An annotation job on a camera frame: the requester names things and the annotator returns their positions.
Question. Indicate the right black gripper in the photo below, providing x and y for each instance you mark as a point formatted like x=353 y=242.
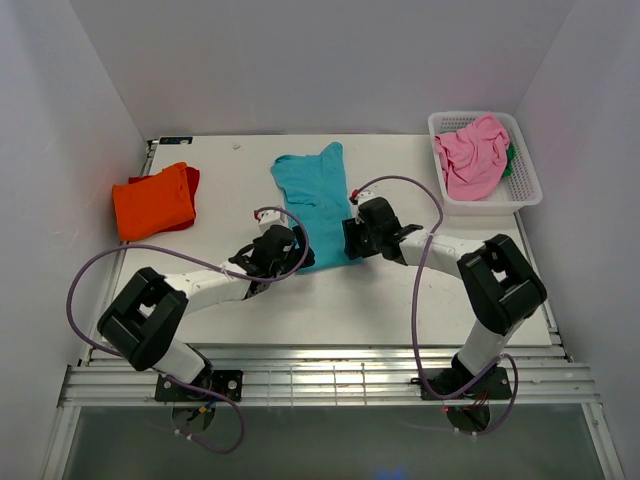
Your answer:
x=353 y=247

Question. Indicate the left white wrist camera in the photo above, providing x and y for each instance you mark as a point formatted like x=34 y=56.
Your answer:
x=268 y=218

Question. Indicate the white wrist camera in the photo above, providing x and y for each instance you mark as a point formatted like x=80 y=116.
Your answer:
x=361 y=196
x=268 y=218

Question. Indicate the folded red t shirt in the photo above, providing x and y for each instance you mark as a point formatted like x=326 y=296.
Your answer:
x=192 y=182

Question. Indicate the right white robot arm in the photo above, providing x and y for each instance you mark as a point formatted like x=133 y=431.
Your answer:
x=502 y=286

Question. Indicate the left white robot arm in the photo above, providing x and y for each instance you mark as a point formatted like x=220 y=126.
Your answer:
x=142 y=321

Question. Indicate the folded orange t shirt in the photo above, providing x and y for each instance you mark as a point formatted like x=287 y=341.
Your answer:
x=150 y=205

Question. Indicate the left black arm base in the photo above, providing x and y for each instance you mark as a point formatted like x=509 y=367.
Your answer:
x=225 y=382

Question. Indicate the turquoise t shirt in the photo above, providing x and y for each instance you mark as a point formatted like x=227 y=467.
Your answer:
x=315 y=191

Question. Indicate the white plastic basket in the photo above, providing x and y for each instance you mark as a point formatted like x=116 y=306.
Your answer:
x=520 y=189

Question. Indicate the aluminium front rail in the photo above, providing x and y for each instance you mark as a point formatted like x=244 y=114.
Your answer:
x=288 y=377

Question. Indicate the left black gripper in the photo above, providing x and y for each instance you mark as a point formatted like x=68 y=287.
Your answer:
x=298 y=254

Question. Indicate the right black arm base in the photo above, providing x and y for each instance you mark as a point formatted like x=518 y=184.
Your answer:
x=493 y=385

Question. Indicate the green t shirt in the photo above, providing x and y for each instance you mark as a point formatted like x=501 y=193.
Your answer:
x=510 y=154

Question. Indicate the blue table label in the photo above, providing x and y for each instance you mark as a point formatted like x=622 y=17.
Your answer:
x=176 y=140

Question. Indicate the pink t shirt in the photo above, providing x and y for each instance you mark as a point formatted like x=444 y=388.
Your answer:
x=473 y=158

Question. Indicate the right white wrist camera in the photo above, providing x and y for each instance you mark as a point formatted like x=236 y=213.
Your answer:
x=361 y=196

